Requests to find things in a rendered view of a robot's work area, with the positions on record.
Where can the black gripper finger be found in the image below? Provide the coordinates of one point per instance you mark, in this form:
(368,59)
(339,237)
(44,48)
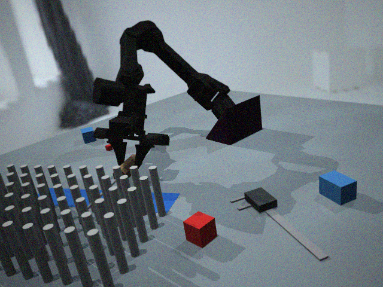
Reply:
(141,152)
(120,150)

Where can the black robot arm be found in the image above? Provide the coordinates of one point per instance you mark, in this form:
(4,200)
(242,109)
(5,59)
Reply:
(126,89)

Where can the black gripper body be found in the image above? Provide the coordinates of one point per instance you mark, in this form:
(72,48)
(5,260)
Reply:
(149,139)

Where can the blue rectangular block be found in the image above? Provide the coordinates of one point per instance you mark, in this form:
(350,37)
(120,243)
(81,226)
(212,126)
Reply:
(87,134)
(337,187)

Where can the red cube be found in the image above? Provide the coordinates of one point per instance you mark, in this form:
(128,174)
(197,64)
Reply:
(108,147)
(200,229)

